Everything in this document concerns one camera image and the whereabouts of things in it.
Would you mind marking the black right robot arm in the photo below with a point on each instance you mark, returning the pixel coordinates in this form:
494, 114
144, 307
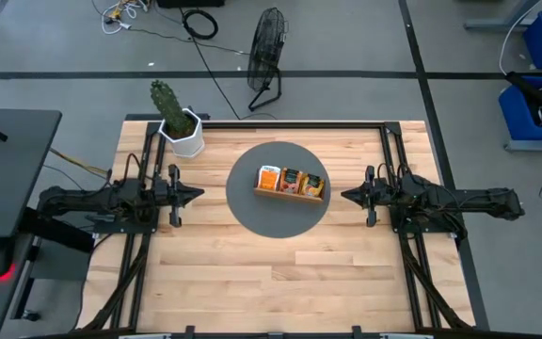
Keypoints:
464, 200

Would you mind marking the pink packet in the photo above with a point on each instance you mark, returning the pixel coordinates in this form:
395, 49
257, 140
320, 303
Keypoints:
312, 187

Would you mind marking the black desk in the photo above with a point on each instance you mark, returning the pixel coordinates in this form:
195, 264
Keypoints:
7, 179

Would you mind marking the wooden tea organizer box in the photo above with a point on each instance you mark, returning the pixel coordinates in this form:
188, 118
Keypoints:
287, 198

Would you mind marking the orange white Tazo tea packet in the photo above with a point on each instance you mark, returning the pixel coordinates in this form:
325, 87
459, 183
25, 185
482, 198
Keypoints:
269, 181

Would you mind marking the round grey mat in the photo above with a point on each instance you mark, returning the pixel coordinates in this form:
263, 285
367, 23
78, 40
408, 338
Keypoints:
275, 221

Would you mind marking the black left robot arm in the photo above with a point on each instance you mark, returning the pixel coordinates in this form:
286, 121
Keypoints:
87, 200

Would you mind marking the large blue bin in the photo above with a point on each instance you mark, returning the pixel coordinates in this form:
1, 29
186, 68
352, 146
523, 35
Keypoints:
518, 117

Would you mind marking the white plant pot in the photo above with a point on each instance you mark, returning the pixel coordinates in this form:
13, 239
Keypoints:
188, 147

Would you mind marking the green cactus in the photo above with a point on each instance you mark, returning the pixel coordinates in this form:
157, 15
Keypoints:
170, 108

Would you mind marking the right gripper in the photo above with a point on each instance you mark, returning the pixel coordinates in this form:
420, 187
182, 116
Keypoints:
384, 194

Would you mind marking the black pole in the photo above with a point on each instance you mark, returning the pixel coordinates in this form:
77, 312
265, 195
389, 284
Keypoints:
530, 92

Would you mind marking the black floor fan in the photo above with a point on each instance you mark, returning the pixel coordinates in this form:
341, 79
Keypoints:
265, 47

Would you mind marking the black floor box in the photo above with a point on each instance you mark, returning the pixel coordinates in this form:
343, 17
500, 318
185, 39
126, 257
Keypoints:
191, 3

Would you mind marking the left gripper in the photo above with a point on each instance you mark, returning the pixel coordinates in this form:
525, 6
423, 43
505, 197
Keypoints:
167, 194

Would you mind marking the black aluminium rig frame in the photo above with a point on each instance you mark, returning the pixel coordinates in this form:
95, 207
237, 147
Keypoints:
299, 125

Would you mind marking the red Ahmad tea packet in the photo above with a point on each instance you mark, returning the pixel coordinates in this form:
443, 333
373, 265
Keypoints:
291, 183

